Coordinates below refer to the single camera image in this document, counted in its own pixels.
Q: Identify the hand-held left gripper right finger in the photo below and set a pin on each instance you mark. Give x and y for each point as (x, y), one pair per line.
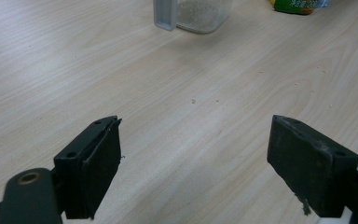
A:
(310, 168)

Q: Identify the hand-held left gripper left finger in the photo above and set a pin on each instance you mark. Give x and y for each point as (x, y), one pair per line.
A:
(99, 174)

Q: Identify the yellow green snack bag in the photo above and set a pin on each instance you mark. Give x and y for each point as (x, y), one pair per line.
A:
(295, 6)

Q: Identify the tin can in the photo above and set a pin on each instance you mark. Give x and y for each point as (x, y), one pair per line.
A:
(199, 15)

